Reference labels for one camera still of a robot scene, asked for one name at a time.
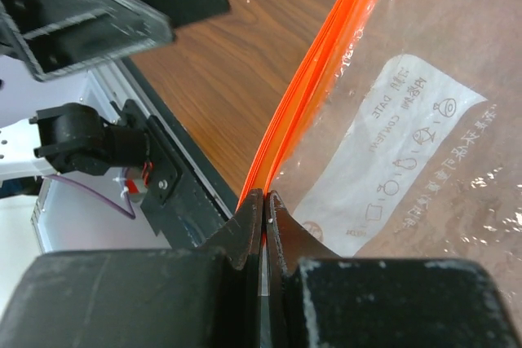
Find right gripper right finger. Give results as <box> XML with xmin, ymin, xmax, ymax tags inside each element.
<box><xmin>264</xmin><ymin>192</ymin><xmax>520</xmax><ymax>347</ymax></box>

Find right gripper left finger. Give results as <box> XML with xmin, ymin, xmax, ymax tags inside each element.
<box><xmin>1</xmin><ymin>189</ymin><xmax>263</xmax><ymax>347</ymax></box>

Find orange zip top bag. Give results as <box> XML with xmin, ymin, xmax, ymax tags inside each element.
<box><xmin>244</xmin><ymin>0</ymin><xmax>521</xmax><ymax>314</ymax></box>

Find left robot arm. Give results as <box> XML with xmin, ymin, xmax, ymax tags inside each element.
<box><xmin>1</xmin><ymin>0</ymin><xmax>231</xmax><ymax>176</ymax></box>

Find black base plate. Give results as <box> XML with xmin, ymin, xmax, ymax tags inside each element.
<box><xmin>100</xmin><ymin>59</ymin><xmax>238</xmax><ymax>249</ymax></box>

